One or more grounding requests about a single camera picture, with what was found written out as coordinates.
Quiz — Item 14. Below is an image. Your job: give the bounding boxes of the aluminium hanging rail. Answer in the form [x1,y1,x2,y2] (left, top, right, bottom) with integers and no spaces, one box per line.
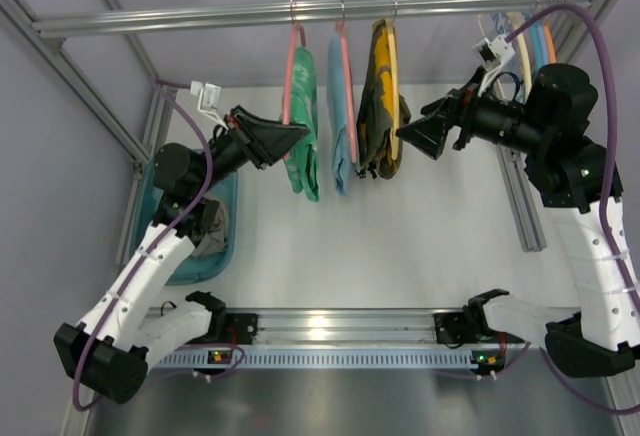
[31,0,594,38]

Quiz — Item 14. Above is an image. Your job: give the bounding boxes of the right aluminium frame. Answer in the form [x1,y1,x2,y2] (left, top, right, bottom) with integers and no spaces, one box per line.
[497,0,618,252]

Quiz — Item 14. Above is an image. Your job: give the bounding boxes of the cream hanger with camouflage trousers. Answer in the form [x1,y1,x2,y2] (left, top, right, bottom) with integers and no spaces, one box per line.
[385,0,401,161]

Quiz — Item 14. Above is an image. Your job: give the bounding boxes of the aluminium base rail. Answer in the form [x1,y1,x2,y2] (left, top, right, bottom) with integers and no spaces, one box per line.
[144,306,586,357]

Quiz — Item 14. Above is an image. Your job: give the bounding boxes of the camouflage yellow trousers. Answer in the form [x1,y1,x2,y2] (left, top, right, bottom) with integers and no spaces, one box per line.
[356,19,411,180]

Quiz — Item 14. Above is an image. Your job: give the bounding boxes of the light blue trousers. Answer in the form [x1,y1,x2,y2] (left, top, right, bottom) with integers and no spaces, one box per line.
[326,35,354,196]

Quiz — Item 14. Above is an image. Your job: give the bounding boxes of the slotted cable duct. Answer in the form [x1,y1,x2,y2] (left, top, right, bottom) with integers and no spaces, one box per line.
[156,348,502,370]

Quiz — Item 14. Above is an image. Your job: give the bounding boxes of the aluminium frame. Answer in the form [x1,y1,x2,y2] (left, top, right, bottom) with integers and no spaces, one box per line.
[1,0,168,266]
[497,0,618,252]

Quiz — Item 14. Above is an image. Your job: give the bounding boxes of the teal plastic basket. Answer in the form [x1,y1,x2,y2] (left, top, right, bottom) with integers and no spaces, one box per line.
[129,143,238,285]

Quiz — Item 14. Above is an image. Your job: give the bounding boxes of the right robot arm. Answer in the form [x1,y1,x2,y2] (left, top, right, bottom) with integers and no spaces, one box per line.
[398,63,639,378]

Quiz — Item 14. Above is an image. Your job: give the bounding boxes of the left aluminium frame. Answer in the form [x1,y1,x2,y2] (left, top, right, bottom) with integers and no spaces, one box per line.
[1,0,168,266]

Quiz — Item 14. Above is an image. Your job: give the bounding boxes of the grey cloth in basket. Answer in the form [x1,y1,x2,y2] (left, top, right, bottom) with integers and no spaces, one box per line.
[191,198,230,259]

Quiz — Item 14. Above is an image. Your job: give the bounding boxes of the green tie-dye trousers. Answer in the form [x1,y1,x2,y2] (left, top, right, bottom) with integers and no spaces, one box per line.
[285,46,320,202]

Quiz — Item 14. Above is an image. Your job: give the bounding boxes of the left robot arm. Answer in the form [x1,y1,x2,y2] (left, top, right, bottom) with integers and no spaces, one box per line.
[54,105,310,411]

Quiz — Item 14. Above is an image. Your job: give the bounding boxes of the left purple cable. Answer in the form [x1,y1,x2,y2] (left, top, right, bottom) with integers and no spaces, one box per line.
[72,78,246,412]

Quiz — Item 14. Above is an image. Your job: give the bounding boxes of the pink hanger with green trousers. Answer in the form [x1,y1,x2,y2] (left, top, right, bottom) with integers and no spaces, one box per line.
[279,0,307,162]

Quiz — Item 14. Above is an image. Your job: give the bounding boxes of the pink hanger with blue trousers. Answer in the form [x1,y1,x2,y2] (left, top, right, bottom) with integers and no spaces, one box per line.
[335,0,359,164]

